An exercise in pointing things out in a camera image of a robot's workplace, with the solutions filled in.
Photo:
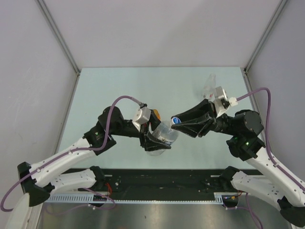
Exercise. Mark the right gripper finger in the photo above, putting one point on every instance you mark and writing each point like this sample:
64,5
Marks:
195,112
193,128

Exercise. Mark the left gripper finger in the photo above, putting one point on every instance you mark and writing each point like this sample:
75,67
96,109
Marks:
152,143
154,121

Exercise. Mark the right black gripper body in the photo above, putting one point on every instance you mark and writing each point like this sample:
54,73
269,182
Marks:
220,124

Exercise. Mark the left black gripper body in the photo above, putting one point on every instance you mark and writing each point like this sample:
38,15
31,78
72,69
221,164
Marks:
144,128

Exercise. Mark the small orange juice bottle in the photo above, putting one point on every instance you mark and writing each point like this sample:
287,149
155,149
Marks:
157,114

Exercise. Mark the blue labeled water bottle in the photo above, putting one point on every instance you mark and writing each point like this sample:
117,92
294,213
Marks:
165,133

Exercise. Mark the clear unlabeled plastic bottle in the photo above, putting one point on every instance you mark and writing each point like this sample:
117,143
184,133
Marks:
209,86

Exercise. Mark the blue bottle cap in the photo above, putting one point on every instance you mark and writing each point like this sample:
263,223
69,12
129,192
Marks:
175,120

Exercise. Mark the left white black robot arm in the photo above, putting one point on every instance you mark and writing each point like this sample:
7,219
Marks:
42,179

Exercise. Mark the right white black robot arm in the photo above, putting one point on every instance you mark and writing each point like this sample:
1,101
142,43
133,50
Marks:
285,191

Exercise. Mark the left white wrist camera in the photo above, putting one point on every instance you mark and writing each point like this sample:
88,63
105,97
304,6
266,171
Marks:
141,117

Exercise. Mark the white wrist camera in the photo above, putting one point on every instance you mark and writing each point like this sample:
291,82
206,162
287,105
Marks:
141,117
222,102

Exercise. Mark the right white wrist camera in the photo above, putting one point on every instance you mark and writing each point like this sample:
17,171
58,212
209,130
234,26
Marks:
222,102

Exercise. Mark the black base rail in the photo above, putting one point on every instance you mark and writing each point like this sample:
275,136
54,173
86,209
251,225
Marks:
119,181

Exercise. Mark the slotted cable duct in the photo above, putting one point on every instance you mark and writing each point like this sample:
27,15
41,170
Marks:
90,198

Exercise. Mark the right aluminium frame post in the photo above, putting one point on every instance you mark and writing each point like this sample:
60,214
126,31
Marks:
266,33

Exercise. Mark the aluminium frame post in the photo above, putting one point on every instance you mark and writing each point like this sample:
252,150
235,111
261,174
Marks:
57,33
266,33

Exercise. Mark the left aluminium frame post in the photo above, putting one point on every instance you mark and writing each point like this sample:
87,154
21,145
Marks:
57,33

